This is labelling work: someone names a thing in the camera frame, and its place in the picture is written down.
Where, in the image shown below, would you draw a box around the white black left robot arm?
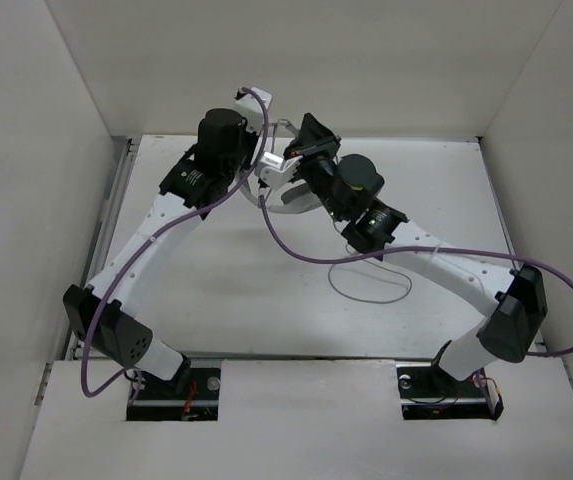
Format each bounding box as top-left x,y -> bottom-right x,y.
63,103 -> 269,397

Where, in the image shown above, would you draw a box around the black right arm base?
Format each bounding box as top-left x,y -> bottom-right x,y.
396,363 -> 504,421

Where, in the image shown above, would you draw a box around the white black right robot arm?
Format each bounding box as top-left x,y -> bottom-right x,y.
284,113 -> 547,394

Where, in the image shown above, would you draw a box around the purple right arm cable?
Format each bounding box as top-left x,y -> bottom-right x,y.
259,194 -> 573,357

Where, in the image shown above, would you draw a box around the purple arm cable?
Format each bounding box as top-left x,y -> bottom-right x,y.
259,194 -> 573,357
79,87 -> 271,399

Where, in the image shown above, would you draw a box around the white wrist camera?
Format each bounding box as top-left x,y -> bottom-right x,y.
255,152 -> 302,190
233,87 -> 273,135

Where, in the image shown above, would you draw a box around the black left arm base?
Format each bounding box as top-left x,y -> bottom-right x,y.
126,359 -> 222,422

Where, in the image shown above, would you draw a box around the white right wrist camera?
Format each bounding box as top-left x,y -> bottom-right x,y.
255,152 -> 302,190

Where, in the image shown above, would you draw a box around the white grey headphones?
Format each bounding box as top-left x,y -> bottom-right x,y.
251,119 -> 322,215

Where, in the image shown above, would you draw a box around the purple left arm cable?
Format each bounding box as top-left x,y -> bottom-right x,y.
79,87 -> 271,399

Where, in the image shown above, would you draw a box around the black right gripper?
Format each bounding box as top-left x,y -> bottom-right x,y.
284,110 -> 347,222

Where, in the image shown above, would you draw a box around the grey headphone cable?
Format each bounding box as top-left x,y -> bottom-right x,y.
328,219 -> 413,305

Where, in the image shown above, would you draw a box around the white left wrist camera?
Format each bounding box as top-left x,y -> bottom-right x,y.
233,87 -> 273,135

